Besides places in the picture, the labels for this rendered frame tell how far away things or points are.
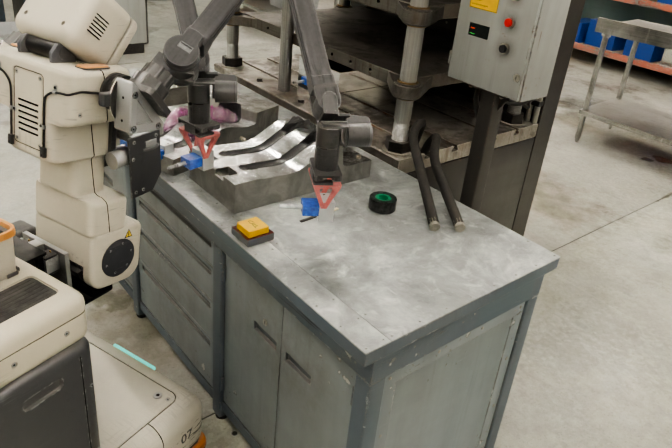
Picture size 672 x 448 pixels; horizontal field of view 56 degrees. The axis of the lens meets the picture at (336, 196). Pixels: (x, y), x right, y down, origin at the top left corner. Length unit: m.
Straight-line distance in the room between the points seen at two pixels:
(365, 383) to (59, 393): 0.66
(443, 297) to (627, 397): 1.36
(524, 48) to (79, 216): 1.34
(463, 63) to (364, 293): 0.99
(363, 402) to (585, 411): 1.27
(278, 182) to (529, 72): 0.84
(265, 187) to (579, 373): 1.54
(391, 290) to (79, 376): 0.73
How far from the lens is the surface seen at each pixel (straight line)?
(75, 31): 1.47
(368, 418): 1.50
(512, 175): 2.84
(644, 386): 2.82
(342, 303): 1.42
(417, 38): 2.15
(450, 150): 2.41
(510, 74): 2.06
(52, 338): 1.45
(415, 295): 1.48
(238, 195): 1.72
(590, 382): 2.72
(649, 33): 4.83
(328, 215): 1.52
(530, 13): 2.01
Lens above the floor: 1.64
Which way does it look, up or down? 27 degrees down
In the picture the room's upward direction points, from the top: 6 degrees clockwise
